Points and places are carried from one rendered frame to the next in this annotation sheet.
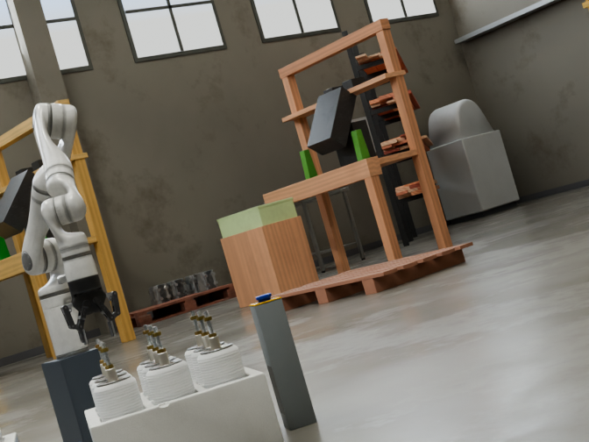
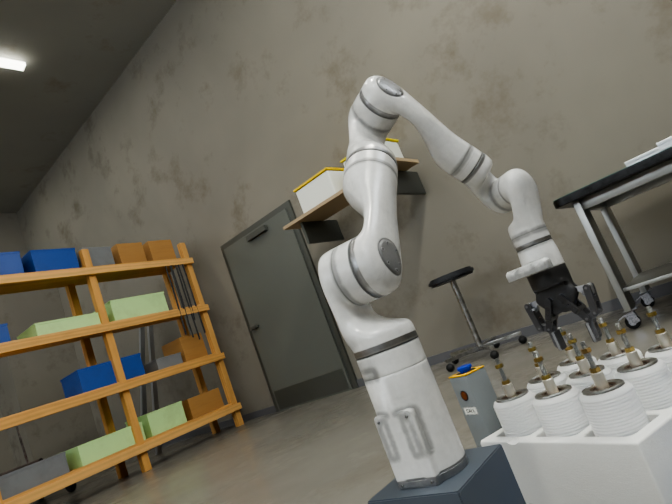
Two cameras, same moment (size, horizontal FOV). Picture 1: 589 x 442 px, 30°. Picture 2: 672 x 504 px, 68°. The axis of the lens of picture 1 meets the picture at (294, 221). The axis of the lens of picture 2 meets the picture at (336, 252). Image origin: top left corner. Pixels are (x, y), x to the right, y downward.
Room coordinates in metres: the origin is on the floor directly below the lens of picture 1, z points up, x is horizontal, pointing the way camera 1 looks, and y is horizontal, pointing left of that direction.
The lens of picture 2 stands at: (3.27, 1.36, 0.50)
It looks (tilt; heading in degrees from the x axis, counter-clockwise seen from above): 10 degrees up; 253
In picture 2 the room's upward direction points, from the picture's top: 21 degrees counter-clockwise
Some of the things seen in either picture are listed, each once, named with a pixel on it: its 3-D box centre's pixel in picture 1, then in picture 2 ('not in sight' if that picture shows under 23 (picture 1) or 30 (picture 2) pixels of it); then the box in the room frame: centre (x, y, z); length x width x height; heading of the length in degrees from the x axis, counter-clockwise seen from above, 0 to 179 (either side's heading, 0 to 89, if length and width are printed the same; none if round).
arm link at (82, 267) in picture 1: (77, 267); (534, 256); (2.65, 0.53, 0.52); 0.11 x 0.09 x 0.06; 26
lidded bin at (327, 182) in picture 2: not in sight; (327, 191); (1.84, -2.93, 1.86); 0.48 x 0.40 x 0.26; 126
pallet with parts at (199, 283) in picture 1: (171, 298); not in sight; (11.35, 1.44, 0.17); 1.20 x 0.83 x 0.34; 126
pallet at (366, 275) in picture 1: (366, 279); not in sight; (6.87, -0.33, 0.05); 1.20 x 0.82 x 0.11; 36
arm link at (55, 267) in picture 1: (49, 269); (367, 298); (3.05, 0.69, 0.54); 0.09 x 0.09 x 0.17; 42
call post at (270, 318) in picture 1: (282, 363); (490, 430); (2.68, 0.12, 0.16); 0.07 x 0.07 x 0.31; 13
